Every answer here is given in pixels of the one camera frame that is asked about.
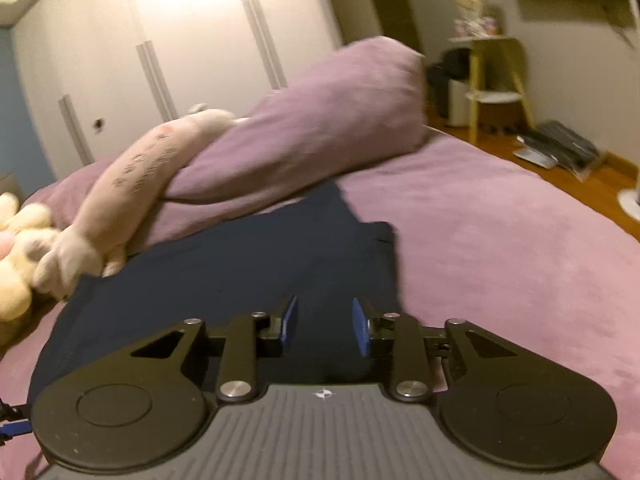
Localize purple pillow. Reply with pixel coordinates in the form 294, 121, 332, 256
135, 36, 434, 258

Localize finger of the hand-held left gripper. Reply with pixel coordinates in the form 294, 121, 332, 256
0, 399, 32, 445

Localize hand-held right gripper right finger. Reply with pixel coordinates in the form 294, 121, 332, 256
351, 297, 512, 402

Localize wrapped flower bouquet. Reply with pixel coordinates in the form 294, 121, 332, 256
446, 0, 504, 39

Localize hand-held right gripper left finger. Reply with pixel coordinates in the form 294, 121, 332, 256
127, 294, 301, 403

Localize black and white bin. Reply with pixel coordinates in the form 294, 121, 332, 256
427, 47, 475, 129

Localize yellow side table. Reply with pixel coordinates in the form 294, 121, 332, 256
447, 35, 537, 145

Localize dark bags on floor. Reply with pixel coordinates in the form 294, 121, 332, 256
514, 119, 602, 182

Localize long white plush toy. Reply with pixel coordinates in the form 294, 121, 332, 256
35, 104, 251, 302

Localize white fan base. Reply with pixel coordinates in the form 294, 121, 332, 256
617, 187, 640, 222

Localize cream flower plush toy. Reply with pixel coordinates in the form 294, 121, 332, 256
0, 192, 60, 322

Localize purple bed blanket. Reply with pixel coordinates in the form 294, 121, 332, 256
0, 130, 640, 480

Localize dark navy zip jacket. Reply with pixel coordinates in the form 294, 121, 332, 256
27, 180, 407, 461

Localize white wardrobe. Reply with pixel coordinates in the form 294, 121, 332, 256
0, 0, 347, 188

